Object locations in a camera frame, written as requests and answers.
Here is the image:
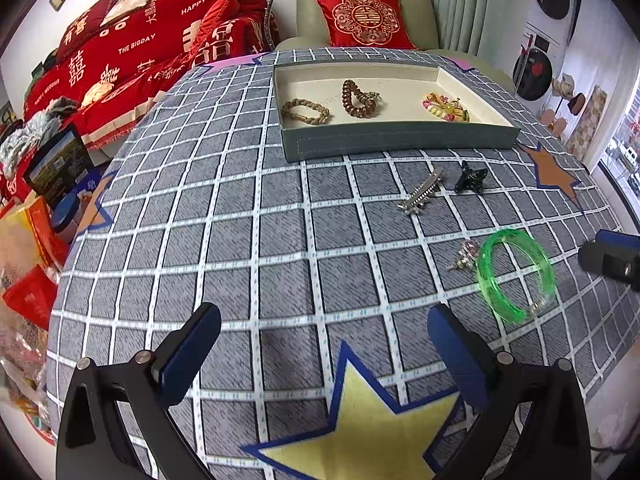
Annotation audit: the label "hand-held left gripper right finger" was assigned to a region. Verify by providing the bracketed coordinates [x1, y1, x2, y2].
[426, 304, 592, 480]

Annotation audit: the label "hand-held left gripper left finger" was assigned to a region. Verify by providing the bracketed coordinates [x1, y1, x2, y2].
[56, 302, 223, 480]

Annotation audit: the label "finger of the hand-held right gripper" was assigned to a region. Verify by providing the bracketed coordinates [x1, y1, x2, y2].
[578, 229, 640, 292]

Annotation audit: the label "yellow cord bracelet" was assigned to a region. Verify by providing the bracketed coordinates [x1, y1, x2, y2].
[440, 100, 471, 123]

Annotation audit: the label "grey-green jewelry tray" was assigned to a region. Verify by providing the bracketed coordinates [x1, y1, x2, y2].
[273, 57, 522, 162]

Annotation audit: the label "colourful beaded bracelet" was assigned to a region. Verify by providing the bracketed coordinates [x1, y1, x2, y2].
[421, 91, 453, 120]

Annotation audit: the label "brown braided bracelet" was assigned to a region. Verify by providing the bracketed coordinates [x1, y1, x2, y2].
[281, 97, 332, 125]

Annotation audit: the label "brown spiral hair tie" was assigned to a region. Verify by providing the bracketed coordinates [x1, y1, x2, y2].
[342, 79, 376, 117]

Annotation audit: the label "green translucent bangle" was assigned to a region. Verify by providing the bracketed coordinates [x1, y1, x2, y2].
[475, 228, 556, 322]

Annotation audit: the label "pink gem brooch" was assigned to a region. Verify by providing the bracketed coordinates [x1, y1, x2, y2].
[446, 240, 481, 272]

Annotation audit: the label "grey checked star tablecloth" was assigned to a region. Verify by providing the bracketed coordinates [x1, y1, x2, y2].
[45, 46, 640, 480]

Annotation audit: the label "patterned panel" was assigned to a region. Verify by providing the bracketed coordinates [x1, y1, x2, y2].
[565, 85, 608, 158]

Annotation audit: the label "black claw hair clip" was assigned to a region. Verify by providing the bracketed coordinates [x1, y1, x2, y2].
[452, 161, 487, 195]

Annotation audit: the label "hat stand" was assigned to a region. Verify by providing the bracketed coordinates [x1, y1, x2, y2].
[540, 72, 588, 136]

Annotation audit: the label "silver hair clip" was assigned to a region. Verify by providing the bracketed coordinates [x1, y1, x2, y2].
[397, 166, 446, 215]

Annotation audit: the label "red round basket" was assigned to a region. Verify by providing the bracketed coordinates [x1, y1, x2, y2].
[20, 400, 57, 447]

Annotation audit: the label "red snack bag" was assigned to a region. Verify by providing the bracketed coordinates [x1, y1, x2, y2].
[2, 265, 58, 331]

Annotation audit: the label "blue lid jar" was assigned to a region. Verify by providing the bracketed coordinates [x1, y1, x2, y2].
[50, 192, 83, 233]

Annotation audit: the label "blue printed box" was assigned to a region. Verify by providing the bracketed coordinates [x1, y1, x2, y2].
[75, 167, 113, 197]

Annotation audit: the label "orange snack bags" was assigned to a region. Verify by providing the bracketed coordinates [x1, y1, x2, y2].
[0, 195, 71, 271]

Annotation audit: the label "red mop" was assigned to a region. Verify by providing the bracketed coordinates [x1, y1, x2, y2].
[517, 35, 534, 96]

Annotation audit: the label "black landscape photo box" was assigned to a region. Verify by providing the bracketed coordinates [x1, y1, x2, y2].
[22, 122, 96, 198]

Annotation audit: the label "pile of grey clothes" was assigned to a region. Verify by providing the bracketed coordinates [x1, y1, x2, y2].
[0, 97, 81, 166]

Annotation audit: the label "cream cloth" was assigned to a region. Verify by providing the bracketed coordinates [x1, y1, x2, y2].
[82, 80, 123, 108]

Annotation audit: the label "light green curtain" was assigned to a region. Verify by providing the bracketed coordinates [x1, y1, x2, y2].
[410, 0, 493, 58]

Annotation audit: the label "red printed sofa cover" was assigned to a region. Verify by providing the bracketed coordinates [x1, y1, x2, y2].
[22, 0, 281, 150]

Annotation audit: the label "red satin pillow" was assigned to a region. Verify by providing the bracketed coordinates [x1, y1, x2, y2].
[187, 0, 241, 63]

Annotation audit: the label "red pillow with characters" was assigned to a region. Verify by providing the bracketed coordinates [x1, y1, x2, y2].
[55, 0, 122, 63]

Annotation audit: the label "red embroidered cushion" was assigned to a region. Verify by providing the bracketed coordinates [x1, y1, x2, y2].
[314, 0, 418, 51]

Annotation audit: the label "photo print pillow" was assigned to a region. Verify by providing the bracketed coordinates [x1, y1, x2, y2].
[102, 0, 166, 26]

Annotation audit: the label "flexible stand pole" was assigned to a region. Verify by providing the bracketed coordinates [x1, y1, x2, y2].
[263, 0, 288, 53]

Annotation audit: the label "green armchair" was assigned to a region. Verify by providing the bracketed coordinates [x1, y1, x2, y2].
[275, 0, 516, 93]

